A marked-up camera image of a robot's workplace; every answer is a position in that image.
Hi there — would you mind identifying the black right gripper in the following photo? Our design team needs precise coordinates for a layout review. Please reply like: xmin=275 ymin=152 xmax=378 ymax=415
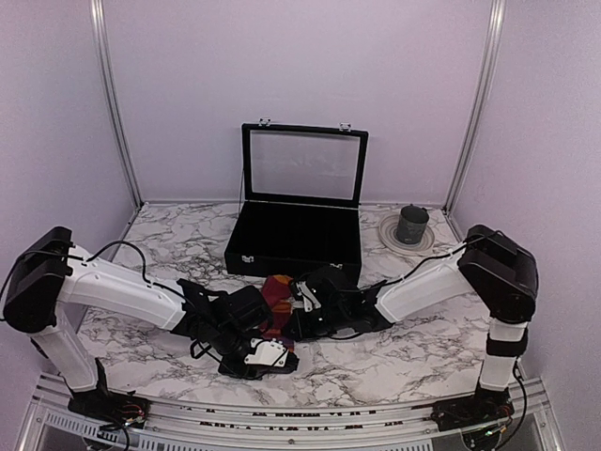
xmin=282 ymin=303 xmax=350 ymax=341

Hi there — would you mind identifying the maroon striped sock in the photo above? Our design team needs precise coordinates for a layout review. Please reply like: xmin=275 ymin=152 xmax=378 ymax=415
xmin=260 ymin=274 xmax=294 ymax=351

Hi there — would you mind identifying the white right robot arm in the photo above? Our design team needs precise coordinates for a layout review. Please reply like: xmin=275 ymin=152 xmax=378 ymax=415
xmin=282 ymin=225 xmax=539 ymax=428

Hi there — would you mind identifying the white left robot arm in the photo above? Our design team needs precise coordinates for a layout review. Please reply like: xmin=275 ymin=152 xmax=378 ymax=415
xmin=1 ymin=226 xmax=299 ymax=423

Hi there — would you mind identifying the beige ceramic plate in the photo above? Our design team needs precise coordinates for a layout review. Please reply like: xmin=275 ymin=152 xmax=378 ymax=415
xmin=378 ymin=213 xmax=435 ymax=255

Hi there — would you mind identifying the black display case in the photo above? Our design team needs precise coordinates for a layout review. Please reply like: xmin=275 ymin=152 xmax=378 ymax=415
xmin=224 ymin=123 xmax=369 ymax=282

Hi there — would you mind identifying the dark grey ceramic mug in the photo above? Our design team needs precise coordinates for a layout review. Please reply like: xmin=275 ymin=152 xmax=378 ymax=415
xmin=395 ymin=204 xmax=429 ymax=245

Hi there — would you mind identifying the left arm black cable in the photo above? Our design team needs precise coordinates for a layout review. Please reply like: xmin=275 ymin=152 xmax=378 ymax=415
xmin=84 ymin=240 xmax=184 ymax=302

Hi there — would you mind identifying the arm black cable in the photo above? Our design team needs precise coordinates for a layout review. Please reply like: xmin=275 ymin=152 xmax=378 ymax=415
xmin=84 ymin=240 xmax=184 ymax=302
xmin=361 ymin=237 xmax=499 ymax=292

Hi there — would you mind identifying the aluminium front rail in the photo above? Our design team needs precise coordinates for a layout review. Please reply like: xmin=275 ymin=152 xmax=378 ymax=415
xmin=15 ymin=374 xmax=565 ymax=450

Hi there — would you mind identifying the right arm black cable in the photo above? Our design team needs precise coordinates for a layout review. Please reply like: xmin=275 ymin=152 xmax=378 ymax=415
xmin=361 ymin=237 xmax=499 ymax=292

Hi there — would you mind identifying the left aluminium corner post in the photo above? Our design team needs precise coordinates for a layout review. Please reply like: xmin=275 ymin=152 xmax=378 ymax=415
xmin=90 ymin=0 xmax=144 ymax=210

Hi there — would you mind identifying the aluminium corner post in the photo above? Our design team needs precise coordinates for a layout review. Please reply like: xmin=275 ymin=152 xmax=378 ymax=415
xmin=443 ymin=0 xmax=507 ymax=217
xmin=90 ymin=0 xmax=144 ymax=210

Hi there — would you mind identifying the right aluminium corner post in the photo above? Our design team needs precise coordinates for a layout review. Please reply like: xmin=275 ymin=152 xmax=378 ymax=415
xmin=443 ymin=0 xmax=507 ymax=217

